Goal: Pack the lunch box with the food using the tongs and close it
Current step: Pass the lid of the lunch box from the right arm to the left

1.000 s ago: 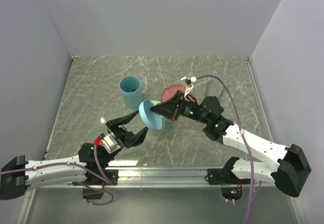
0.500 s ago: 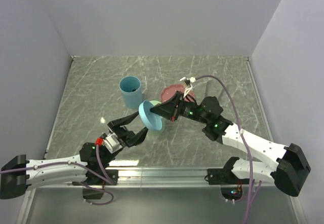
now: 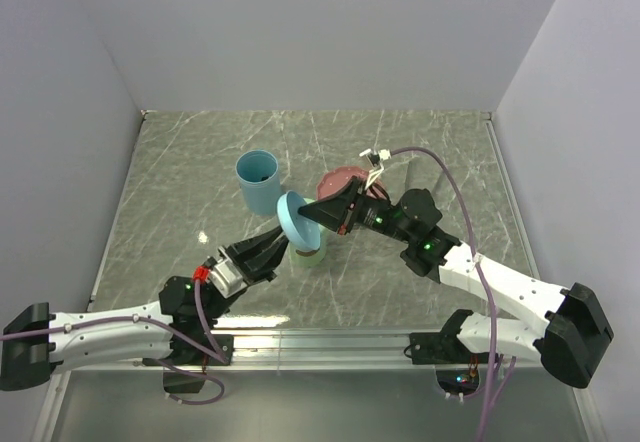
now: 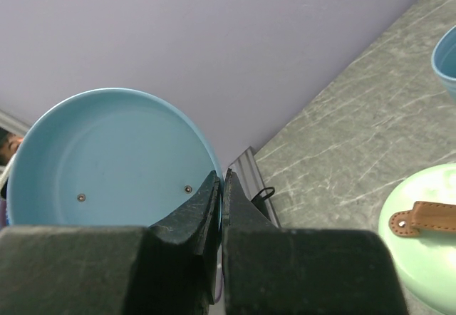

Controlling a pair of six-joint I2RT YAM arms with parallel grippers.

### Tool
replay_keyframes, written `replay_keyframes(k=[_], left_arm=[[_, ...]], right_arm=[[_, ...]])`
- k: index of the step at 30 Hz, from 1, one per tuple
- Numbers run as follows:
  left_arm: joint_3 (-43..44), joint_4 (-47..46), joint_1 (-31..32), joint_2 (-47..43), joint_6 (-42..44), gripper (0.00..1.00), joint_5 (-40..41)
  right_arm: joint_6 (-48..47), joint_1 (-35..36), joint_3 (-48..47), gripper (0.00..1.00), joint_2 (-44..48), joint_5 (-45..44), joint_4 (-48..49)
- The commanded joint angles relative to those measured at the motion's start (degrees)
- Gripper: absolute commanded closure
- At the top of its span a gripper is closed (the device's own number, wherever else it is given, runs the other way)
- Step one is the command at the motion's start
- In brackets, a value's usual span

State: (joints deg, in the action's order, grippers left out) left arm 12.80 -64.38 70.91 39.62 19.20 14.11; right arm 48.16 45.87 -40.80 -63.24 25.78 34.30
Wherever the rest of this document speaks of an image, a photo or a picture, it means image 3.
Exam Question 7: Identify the metal serving tongs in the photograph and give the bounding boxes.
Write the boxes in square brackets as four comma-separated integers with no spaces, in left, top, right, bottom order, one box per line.
[404,159,416,191]

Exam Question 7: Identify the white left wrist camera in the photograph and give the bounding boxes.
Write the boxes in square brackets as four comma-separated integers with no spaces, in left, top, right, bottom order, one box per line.
[192,257,248,299]

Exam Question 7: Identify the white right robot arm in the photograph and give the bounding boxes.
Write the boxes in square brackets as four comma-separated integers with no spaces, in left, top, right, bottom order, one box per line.
[275,177,614,389]

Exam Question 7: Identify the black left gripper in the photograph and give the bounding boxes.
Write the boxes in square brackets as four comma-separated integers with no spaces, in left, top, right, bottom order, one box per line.
[203,220,297,319]

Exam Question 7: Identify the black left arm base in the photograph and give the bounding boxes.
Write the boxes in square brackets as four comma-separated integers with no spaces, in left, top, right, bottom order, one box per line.
[142,334,234,406]

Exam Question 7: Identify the pink dotted plate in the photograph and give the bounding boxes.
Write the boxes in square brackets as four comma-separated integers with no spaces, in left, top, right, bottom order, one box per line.
[316,166,389,200]

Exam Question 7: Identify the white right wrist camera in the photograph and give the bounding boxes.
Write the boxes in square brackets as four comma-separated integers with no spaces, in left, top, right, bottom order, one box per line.
[359,148,391,190]

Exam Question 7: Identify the blue round lid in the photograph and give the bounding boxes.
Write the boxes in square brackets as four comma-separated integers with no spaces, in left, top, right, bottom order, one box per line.
[276,191,321,252]

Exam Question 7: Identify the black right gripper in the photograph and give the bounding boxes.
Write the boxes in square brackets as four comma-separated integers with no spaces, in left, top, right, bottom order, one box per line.
[299,176,414,244]

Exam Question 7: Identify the green cylindrical container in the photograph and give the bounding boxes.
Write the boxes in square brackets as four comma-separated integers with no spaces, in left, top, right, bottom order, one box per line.
[288,228,327,268]

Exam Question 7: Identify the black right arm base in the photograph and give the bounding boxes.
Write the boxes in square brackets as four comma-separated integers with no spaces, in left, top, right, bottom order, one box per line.
[403,309,489,401]

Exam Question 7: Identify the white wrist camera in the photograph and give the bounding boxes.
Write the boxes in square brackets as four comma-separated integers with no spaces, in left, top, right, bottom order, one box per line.
[192,257,248,299]
[359,148,391,190]

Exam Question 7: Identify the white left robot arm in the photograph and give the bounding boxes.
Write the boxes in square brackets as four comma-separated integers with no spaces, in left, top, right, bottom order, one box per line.
[1,227,288,392]

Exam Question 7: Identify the blue cylindrical container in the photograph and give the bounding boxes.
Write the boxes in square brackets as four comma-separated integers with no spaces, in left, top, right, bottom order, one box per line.
[235,150,282,216]

